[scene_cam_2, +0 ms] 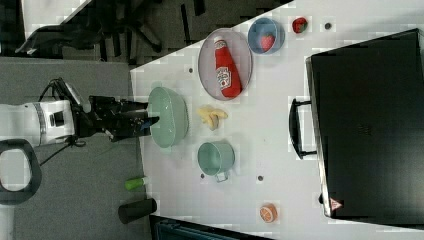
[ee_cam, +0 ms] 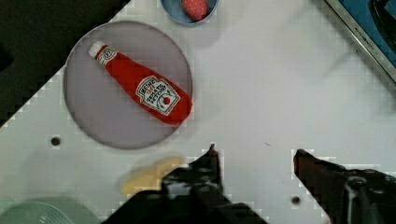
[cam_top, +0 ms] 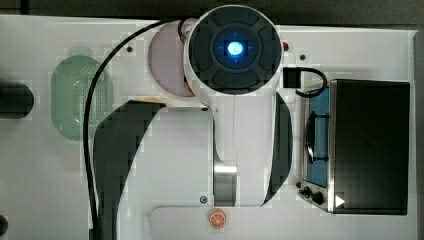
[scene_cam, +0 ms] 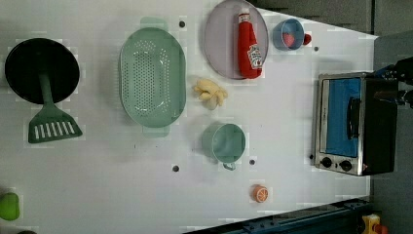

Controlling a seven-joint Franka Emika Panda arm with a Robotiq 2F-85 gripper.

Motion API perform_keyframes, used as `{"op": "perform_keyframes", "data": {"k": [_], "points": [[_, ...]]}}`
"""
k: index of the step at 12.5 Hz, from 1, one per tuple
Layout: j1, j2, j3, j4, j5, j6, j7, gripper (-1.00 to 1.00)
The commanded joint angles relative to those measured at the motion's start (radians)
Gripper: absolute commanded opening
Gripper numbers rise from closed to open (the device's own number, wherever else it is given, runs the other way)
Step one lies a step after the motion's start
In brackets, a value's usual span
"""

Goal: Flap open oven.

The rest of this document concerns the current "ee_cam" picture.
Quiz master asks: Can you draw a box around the black oven door handle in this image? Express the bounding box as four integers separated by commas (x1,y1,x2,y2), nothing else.
368,0,396,61

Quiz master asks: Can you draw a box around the red plush strawberry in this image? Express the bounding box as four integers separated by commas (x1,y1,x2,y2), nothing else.
181,0,208,21

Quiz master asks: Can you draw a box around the yellow plush banana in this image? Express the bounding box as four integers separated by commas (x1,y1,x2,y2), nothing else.
120,156,184,196

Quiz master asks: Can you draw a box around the red plush ketchup bottle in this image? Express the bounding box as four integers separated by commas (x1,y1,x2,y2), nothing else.
89,41,192,125

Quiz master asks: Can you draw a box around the blue bowl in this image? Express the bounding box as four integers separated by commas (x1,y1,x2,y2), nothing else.
160,0,219,26

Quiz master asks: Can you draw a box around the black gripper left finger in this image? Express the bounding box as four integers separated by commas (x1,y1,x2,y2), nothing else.
161,144,224,203

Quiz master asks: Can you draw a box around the grey round plate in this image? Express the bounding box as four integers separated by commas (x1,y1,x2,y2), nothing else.
64,21,192,149

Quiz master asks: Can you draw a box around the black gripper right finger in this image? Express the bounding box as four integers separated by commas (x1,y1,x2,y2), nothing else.
293,149,396,224

